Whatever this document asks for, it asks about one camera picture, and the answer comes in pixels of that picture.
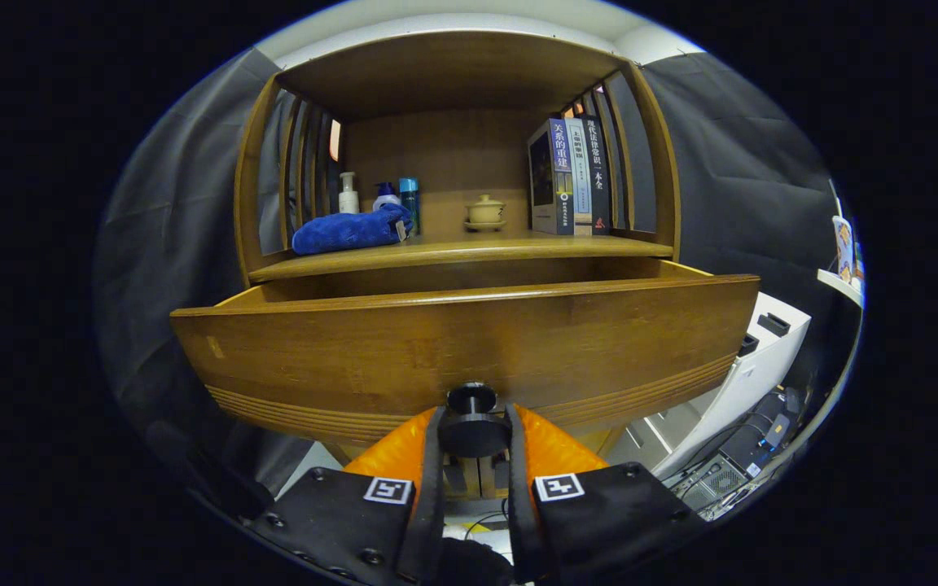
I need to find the black computer tower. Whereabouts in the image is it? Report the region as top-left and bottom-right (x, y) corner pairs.
(673, 387), (808, 522)

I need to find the blue towel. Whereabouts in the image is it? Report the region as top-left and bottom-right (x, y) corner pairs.
(291, 203), (414, 256)

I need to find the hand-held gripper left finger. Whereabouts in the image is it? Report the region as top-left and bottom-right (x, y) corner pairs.
(245, 405), (447, 585)

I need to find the white drawer unit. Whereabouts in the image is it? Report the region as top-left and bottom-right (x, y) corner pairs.
(603, 291), (812, 479)

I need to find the wooden countertop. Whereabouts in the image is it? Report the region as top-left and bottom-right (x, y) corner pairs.
(248, 230), (675, 284)

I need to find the wooden cabinet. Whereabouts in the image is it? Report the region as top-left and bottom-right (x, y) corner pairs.
(233, 30), (682, 501)

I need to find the book with pale spine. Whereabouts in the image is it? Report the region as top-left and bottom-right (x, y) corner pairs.
(564, 118), (594, 236)

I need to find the patterned paper cup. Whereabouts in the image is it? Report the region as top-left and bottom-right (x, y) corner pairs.
(832, 215), (855, 284)

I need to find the book with blue spine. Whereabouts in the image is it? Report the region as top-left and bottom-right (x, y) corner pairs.
(528, 119), (574, 236)

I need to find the teal bottle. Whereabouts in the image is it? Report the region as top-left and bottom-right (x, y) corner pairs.
(399, 177), (421, 237)

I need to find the white side shelf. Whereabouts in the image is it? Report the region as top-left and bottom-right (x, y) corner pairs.
(817, 269), (865, 308)

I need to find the book with black spine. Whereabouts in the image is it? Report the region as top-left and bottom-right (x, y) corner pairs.
(583, 118), (612, 235)

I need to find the beige lidded teacup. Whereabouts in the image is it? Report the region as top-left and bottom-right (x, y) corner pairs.
(464, 194), (508, 232)

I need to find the wooden drawer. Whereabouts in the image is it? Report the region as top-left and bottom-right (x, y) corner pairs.
(169, 259), (761, 461)

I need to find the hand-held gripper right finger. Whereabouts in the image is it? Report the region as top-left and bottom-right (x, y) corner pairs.
(505, 403), (710, 583)

